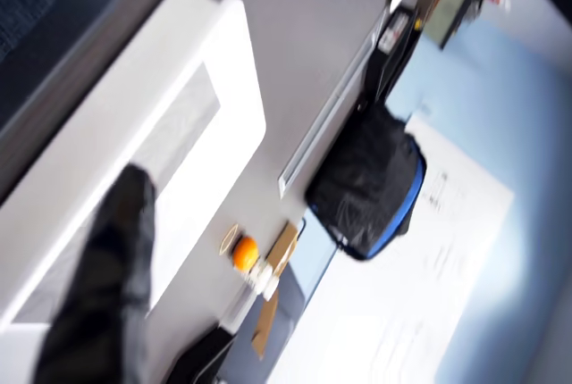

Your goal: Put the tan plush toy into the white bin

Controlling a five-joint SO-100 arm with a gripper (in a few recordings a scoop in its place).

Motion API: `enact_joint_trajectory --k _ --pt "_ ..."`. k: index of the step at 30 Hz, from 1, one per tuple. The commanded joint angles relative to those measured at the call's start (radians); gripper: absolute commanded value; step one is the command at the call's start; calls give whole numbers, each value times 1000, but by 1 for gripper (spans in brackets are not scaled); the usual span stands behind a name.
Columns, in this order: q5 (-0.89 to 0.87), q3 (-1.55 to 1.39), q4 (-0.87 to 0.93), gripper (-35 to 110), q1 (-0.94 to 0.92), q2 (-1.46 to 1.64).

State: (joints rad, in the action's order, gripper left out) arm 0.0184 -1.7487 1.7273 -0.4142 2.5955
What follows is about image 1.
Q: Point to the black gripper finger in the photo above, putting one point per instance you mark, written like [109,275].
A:
[98,294]

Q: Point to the white pill bottle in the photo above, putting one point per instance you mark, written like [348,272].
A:
[263,279]

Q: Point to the flat brown cardboard piece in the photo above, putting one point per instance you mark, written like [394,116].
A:
[266,323]

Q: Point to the small brown cardboard box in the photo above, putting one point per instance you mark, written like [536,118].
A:
[283,245]

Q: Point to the orange ball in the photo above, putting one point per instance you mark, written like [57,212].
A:
[246,252]

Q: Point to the black backpack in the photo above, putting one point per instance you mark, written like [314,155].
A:
[366,187]

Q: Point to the small white plastic bin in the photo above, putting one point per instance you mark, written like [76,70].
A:
[134,89]

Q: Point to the black box with label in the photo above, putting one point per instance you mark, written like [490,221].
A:
[393,40]

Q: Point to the black shallow tray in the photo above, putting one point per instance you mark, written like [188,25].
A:
[201,357]

